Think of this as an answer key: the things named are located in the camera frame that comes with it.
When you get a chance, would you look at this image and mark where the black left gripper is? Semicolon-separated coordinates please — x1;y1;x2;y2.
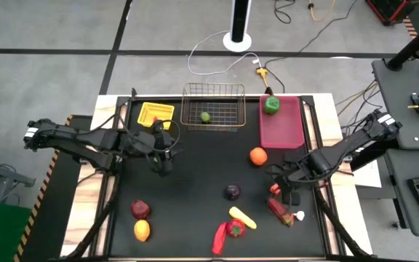
147;122;177;178

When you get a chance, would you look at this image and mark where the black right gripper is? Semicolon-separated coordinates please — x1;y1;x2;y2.
273;162;307;207

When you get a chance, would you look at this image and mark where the dark red round fruit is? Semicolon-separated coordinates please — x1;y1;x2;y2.
129;199;151;221

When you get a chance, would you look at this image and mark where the dark purple round vegetable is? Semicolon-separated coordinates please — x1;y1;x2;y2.
225;184;242;201

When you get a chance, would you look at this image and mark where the red bell pepper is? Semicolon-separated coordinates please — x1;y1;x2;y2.
226;218;247;239

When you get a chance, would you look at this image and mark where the yellow orange oval fruit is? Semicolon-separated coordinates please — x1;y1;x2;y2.
133;219;151;243

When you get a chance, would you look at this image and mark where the long red pepper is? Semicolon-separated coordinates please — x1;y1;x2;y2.
211;222;228;256

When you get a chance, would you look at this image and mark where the black table mat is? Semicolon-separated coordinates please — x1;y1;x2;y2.
109;96;327;259

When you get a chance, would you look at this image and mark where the yellow plastic basket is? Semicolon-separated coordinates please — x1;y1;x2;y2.
137;102;175;130

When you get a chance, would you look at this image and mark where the pink plastic bin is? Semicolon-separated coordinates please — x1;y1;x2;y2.
259;95;306;150

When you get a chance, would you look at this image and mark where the green bell pepper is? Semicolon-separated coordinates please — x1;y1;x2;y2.
263;96;281;116

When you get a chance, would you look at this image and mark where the grey desk with keyboard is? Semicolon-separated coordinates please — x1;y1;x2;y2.
383;148;419;237

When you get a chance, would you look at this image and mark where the hazard striped black platform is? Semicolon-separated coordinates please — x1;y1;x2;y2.
12;114;94;262

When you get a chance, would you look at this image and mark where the yellow power plug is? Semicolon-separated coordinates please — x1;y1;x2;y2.
255;66;270;88

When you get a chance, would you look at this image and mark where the grey desk with pole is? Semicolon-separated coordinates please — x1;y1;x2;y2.
371;57;419;150

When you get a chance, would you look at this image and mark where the black pole white round base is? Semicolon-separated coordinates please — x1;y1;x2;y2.
222;0;253;53

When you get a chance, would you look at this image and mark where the black slanted pole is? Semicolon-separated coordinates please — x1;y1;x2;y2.
386;13;419;72

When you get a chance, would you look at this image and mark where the red black crate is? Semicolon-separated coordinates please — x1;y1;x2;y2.
364;0;419;27

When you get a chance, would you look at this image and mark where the black metal table frame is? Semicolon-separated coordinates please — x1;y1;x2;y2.
59;87;374;262

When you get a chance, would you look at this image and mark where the copper wire basket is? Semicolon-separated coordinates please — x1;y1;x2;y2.
180;82;247;132

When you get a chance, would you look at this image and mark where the white floor cable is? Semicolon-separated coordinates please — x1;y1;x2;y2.
186;30;263;76

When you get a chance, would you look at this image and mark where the long black floor cable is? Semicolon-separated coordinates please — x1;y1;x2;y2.
263;0;359;94

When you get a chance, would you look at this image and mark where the looped black floor cable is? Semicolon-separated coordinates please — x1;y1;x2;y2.
274;0;297;25

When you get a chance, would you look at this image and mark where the yellow floor cable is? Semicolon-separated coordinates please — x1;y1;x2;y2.
307;0;338;22

